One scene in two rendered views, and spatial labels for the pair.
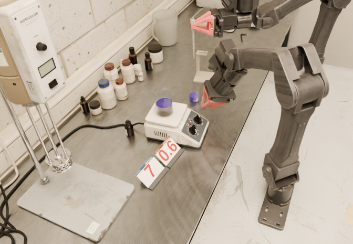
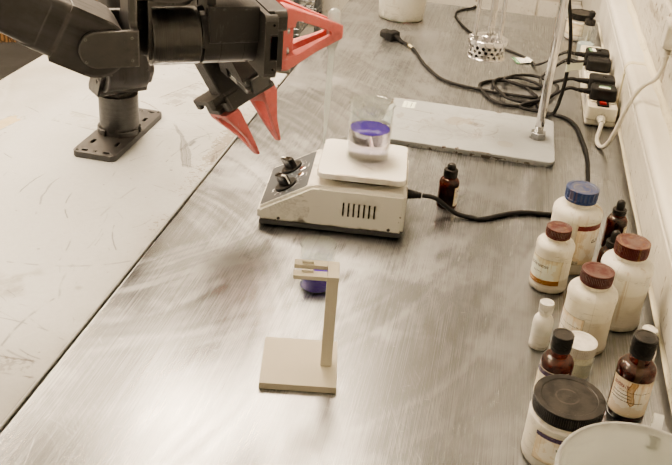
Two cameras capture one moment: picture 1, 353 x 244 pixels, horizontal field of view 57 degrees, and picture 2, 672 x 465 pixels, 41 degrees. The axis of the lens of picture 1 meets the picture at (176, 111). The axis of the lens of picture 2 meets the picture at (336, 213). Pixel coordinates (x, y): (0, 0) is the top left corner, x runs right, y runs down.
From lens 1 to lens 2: 1.96 m
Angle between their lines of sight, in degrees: 110
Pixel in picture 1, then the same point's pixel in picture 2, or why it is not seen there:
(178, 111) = (335, 159)
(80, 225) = (429, 106)
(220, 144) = (224, 194)
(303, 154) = (33, 184)
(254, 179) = (156, 152)
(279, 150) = not seen: hidden behind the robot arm
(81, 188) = (465, 132)
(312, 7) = not seen: outside the picture
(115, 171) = (427, 155)
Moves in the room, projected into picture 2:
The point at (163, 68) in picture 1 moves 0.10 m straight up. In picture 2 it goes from (491, 405) to (506, 326)
